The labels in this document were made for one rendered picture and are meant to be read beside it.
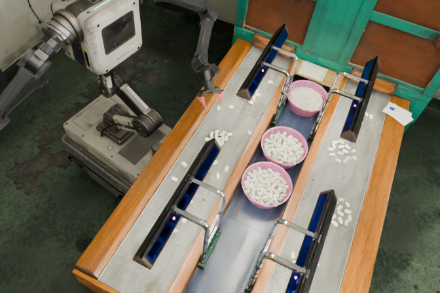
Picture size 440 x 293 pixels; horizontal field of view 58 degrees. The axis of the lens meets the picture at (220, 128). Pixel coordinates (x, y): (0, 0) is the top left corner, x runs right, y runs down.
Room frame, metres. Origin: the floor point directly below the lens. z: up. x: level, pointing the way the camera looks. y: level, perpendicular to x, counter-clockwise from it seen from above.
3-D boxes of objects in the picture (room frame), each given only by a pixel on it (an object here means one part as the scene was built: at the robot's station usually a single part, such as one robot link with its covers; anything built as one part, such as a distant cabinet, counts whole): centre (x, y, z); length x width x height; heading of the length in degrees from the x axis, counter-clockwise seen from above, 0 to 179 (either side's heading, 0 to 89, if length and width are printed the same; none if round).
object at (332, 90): (1.54, -0.65, 0.90); 0.20 x 0.19 x 0.45; 161
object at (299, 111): (1.77, -0.52, 0.72); 0.27 x 0.27 x 0.10
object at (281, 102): (1.67, -0.27, 0.90); 0.20 x 0.19 x 0.45; 161
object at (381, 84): (1.91, -0.93, 0.83); 0.30 x 0.06 x 0.07; 71
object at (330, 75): (1.98, -0.59, 0.77); 0.33 x 0.15 x 0.01; 71
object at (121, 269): (1.31, 0.00, 0.73); 1.81 x 0.30 x 0.02; 161
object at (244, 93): (1.70, -0.20, 1.08); 0.62 x 0.08 x 0.07; 161
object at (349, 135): (1.52, -0.73, 1.08); 0.62 x 0.08 x 0.07; 161
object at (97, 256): (1.38, 0.20, 0.67); 1.81 x 0.12 x 0.19; 161
